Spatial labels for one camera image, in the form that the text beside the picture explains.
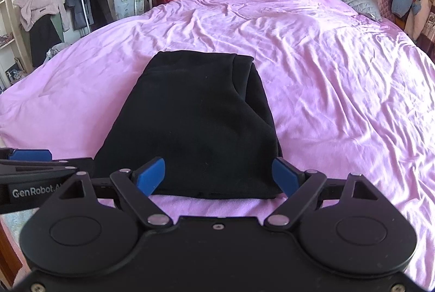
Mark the floral curtain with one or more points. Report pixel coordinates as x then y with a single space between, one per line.
429 40

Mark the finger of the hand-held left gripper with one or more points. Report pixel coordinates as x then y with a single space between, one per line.
30 155
40 168

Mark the white wooden shelf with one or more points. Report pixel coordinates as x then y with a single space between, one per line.
6 23

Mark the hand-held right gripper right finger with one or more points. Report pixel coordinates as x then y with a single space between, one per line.
285 176

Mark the pink jacket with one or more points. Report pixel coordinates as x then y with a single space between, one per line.
37 3

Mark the black long-sleeve shirt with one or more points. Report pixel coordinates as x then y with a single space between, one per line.
197 115

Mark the dark hanging garment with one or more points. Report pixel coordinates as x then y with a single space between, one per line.
42 40

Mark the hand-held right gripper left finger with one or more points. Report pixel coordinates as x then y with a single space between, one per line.
149 176

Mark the feather print bed sheet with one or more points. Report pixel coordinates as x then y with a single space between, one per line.
15 224

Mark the white printed bag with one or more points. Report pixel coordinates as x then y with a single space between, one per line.
59 50

